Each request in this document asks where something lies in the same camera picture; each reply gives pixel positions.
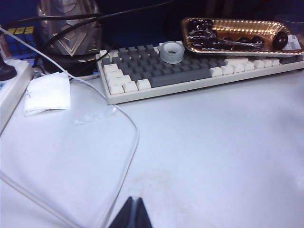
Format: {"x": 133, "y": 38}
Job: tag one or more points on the silver robot figurine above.
{"x": 71, "y": 35}

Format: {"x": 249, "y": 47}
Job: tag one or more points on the translucent tape roll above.
{"x": 164, "y": 56}

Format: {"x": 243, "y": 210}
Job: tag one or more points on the large dark cherry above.
{"x": 280, "y": 40}

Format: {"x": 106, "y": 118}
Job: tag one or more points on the white power strip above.
{"x": 12, "y": 90}

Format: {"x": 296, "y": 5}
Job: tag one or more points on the gold foil cherry tray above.
{"x": 249, "y": 26}

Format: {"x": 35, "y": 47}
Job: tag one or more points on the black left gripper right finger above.
{"x": 142, "y": 218}

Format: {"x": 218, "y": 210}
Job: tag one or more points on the black power plug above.
{"x": 6, "y": 71}

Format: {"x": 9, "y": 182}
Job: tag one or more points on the folded white tissue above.
{"x": 47, "y": 92}

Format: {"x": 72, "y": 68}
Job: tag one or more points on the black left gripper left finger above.
{"x": 123, "y": 218}

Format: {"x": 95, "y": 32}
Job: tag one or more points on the blue and yellow puzzle cube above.
{"x": 21, "y": 41}

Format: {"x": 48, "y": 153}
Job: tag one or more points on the white and grey keyboard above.
{"x": 178, "y": 77}

